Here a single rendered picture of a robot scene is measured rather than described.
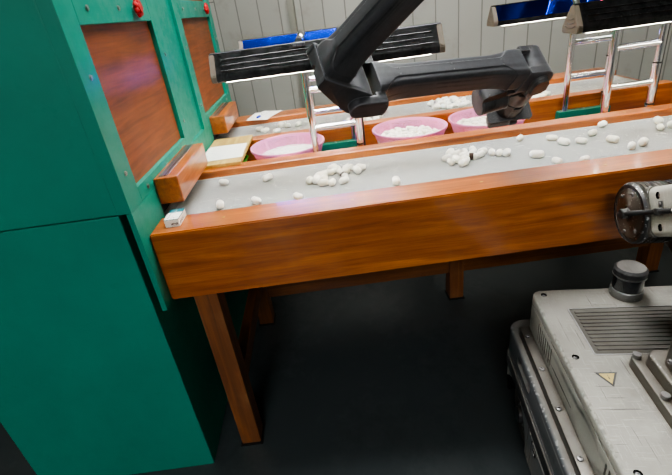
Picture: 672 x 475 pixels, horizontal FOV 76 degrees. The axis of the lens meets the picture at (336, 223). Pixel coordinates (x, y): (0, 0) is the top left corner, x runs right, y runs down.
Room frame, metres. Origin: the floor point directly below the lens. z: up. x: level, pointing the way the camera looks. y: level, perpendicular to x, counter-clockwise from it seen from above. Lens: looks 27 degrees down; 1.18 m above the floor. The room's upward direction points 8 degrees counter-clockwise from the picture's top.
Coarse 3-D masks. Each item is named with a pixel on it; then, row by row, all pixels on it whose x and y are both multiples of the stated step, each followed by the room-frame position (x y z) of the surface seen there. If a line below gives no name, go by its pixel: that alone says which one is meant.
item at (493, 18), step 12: (540, 0) 1.79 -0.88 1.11; (588, 0) 1.77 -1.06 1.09; (492, 12) 1.78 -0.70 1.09; (504, 12) 1.77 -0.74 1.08; (516, 12) 1.77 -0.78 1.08; (528, 12) 1.76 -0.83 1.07; (540, 12) 1.76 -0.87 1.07; (552, 12) 1.76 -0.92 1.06; (564, 12) 1.75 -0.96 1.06; (492, 24) 1.77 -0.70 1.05; (504, 24) 1.75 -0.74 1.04
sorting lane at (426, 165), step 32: (576, 128) 1.32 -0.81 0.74; (608, 128) 1.28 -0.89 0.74; (640, 128) 1.24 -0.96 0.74; (352, 160) 1.31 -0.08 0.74; (384, 160) 1.27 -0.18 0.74; (416, 160) 1.23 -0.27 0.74; (480, 160) 1.16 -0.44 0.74; (512, 160) 1.12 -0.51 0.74; (544, 160) 1.09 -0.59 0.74; (576, 160) 1.06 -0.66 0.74; (192, 192) 1.22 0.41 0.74; (224, 192) 1.18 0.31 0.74; (256, 192) 1.15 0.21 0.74; (288, 192) 1.11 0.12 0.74; (320, 192) 1.08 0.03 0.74
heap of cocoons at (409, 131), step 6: (408, 126) 1.61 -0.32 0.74; (420, 126) 1.59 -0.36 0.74; (426, 126) 1.57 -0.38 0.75; (384, 132) 1.59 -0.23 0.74; (390, 132) 1.57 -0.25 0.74; (396, 132) 1.55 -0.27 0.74; (402, 132) 1.55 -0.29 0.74; (408, 132) 1.54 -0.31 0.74; (414, 132) 1.55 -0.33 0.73; (420, 132) 1.51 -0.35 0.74; (426, 132) 1.52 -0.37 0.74; (432, 132) 1.49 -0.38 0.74
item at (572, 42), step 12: (552, 0) 1.78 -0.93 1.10; (564, 0) 1.70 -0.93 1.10; (576, 0) 1.63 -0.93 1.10; (600, 36) 1.63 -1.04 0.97; (588, 72) 1.63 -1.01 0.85; (600, 72) 1.62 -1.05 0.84; (564, 84) 1.63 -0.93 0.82; (564, 96) 1.63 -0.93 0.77; (600, 96) 1.63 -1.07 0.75; (564, 108) 1.62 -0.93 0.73; (576, 108) 1.64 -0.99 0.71; (588, 108) 1.62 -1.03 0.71
